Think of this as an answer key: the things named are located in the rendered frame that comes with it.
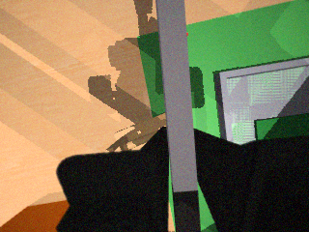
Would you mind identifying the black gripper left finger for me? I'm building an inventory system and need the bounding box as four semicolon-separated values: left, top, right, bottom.
56;127;169;232

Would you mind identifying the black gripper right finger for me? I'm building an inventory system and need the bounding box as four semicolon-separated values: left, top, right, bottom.
194;129;309;232

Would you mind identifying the green flat mat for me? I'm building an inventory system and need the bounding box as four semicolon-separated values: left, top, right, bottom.
137;0;309;232

